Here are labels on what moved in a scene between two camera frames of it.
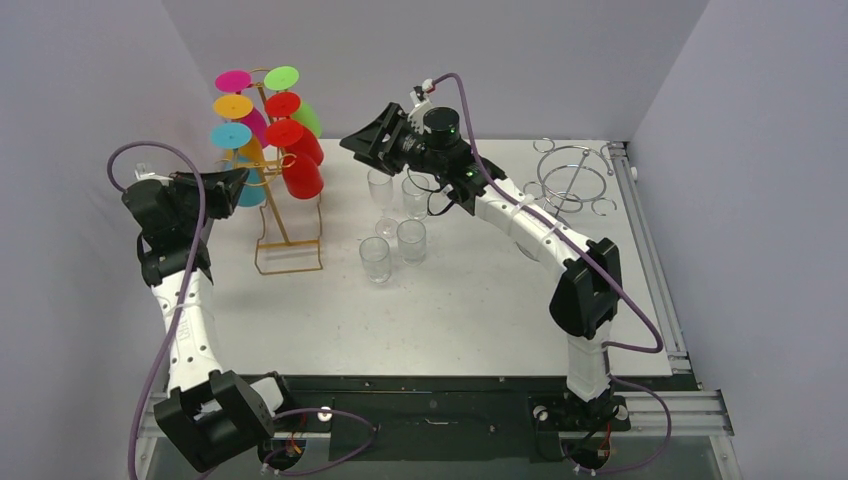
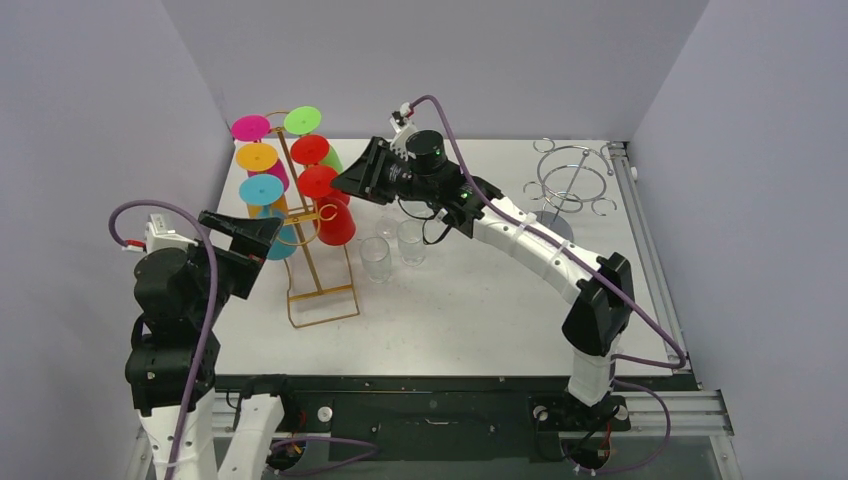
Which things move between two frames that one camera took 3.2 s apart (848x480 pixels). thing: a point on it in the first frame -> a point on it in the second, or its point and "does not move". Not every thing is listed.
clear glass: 375,255 does not move
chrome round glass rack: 570,175 does not move
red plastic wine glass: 302,157 -> 333,217
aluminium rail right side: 650,258 does not move
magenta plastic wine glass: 235,81 -> 253,128
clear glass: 411,236 does not move
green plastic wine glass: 282,78 -> 305,120
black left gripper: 223,189 -> 251,236
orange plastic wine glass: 235,106 -> 259,156
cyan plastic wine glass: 234,135 -> 264,189
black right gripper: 387,138 -> 379,171
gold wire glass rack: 289,242 -> 302,217
